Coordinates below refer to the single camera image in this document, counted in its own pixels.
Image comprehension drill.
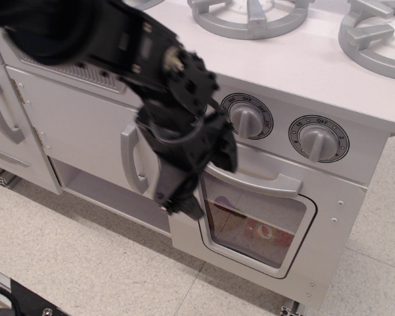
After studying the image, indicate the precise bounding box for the silver oven door handle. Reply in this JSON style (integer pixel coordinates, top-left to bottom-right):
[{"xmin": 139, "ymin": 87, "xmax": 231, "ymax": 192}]
[{"xmin": 205, "ymin": 146, "xmax": 303, "ymax": 198}]

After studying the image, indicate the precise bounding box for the white left appliance door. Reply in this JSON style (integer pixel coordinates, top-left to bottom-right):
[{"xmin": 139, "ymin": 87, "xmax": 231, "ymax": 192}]
[{"xmin": 0, "ymin": 65, "xmax": 62, "ymax": 194}]

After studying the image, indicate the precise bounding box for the left aluminium frame rail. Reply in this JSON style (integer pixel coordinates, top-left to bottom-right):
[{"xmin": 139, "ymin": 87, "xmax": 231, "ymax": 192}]
[{"xmin": 0, "ymin": 168, "xmax": 20, "ymax": 190}]

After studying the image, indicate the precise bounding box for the white toy oven door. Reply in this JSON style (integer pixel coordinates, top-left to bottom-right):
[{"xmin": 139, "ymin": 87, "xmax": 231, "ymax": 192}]
[{"xmin": 169, "ymin": 153, "xmax": 367, "ymax": 309}]

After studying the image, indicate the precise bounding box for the right silver stove burner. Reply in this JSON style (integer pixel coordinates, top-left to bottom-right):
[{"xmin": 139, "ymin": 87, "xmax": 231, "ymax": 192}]
[{"xmin": 338, "ymin": 1, "xmax": 395, "ymax": 79}]

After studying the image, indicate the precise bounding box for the left silver stove burner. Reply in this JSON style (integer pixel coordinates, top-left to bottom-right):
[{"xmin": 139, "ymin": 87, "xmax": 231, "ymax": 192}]
[{"xmin": 187, "ymin": 1, "xmax": 312, "ymax": 40}]

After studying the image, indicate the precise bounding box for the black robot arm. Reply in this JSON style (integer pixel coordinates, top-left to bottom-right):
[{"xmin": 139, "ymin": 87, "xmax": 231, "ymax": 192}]
[{"xmin": 0, "ymin": 1, "xmax": 238, "ymax": 220}]

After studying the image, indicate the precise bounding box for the silver cabinet door handle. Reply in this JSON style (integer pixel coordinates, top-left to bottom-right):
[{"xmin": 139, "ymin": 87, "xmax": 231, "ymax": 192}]
[{"xmin": 120, "ymin": 125, "xmax": 149, "ymax": 194}]

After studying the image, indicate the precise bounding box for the grey oven knob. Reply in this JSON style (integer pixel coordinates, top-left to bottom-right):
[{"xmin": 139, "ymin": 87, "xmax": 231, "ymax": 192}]
[
  {"xmin": 221, "ymin": 93, "xmax": 274, "ymax": 140},
  {"xmin": 288, "ymin": 115, "xmax": 350, "ymax": 163}
]

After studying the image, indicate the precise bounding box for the right grey oven knob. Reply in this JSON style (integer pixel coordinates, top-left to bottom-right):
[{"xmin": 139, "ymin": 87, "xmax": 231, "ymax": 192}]
[{"xmin": 288, "ymin": 115, "xmax": 350, "ymax": 163}]

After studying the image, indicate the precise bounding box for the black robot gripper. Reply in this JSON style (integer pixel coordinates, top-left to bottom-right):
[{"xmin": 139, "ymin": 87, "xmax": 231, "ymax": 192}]
[{"xmin": 120, "ymin": 19, "xmax": 238, "ymax": 221}]

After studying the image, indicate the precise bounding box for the black floor cable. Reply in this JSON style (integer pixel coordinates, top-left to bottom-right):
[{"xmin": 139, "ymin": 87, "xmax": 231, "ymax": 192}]
[{"xmin": 0, "ymin": 282, "xmax": 24, "ymax": 312}]

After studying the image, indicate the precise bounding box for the silver vent grille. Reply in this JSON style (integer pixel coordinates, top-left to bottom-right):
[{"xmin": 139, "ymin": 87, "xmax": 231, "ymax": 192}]
[{"xmin": 20, "ymin": 55, "xmax": 126, "ymax": 93}]

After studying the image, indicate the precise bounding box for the red orange toy can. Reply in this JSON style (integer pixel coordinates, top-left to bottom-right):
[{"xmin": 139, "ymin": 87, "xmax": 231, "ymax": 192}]
[{"xmin": 244, "ymin": 221, "xmax": 294, "ymax": 248}]

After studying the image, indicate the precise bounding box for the silver toy sink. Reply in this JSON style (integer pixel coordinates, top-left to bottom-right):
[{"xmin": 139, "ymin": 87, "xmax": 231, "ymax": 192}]
[{"xmin": 122, "ymin": 0, "xmax": 164, "ymax": 11}]

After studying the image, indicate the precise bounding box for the white cabinet door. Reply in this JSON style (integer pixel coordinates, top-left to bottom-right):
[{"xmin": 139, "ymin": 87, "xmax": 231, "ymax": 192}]
[{"xmin": 7, "ymin": 67, "xmax": 159, "ymax": 198}]

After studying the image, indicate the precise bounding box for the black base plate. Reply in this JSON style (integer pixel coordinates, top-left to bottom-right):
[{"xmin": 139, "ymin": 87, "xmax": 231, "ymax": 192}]
[{"xmin": 0, "ymin": 279, "xmax": 68, "ymax": 316}]

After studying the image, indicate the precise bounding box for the aluminium frame rail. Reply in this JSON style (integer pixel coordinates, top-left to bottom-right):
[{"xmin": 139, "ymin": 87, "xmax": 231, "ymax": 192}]
[
  {"xmin": 0, "ymin": 168, "xmax": 20, "ymax": 190},
  {"xmin": 280, "ymin": 298, "xmax": 308, "ymax": 316}
]

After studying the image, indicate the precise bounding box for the silver stove burner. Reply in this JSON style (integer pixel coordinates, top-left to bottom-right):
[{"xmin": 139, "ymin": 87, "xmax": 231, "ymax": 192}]
[
  {"xmin": 187, "ymin": 1, "xmax": 312, "ymax": 40},
  {"xmin": 338, "ymin": 1, "xmax": 395, "ymax": 79}
]

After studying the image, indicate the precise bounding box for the white toy kitchen unit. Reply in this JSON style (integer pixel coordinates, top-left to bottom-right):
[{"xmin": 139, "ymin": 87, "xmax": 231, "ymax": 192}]
[{"xmin": 0, "ymin": 0, "xmax": 395, "ymax": 303}]

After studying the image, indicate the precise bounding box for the middle grey oven knob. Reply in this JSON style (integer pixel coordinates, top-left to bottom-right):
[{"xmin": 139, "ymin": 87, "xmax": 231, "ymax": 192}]
[{"xmin": 221, "ymin": 93, "xmax": 274, "ymax": 140}]

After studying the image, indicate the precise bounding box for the right aluminium frame rail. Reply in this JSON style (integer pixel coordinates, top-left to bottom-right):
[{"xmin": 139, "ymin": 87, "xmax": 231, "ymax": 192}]
[{"xmin": 280, "ymin": 298, "xmax": 308, "ymax": 316}]

